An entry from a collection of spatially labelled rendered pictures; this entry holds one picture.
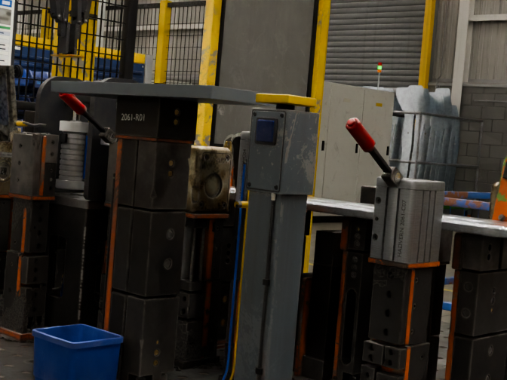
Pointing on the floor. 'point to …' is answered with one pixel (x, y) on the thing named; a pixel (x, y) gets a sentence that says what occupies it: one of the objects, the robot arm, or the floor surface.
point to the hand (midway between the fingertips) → (68, 38)
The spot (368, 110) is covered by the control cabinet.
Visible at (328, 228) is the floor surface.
